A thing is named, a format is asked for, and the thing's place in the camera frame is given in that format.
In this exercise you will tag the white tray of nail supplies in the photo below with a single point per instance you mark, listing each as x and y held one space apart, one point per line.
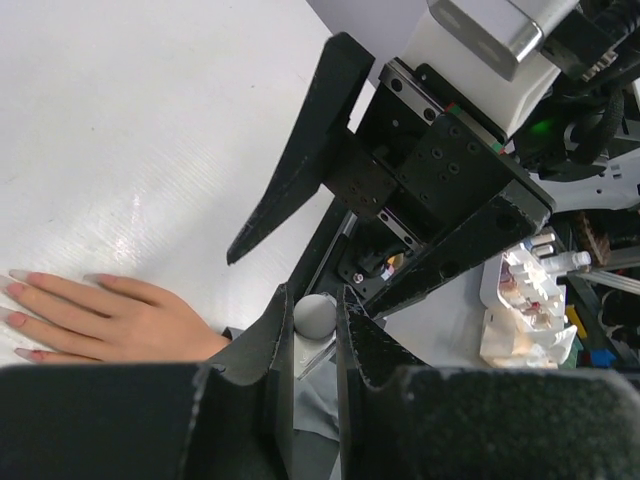
525 325

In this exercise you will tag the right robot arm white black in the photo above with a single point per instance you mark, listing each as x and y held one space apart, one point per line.
581 142

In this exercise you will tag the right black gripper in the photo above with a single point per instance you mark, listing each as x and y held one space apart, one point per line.
433 191

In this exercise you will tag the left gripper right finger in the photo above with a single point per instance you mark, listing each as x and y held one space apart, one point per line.
402 419

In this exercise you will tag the grey sleeved forearm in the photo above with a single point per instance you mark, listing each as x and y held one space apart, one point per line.
316 439

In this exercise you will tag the clear nail polish bottle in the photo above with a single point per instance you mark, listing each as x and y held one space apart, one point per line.
314 332

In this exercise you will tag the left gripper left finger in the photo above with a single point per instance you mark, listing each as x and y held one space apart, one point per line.
230 417

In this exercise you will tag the person hand long nails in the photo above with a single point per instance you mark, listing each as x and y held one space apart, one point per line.
109 319

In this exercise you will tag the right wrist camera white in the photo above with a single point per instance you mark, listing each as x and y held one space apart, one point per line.
489 52

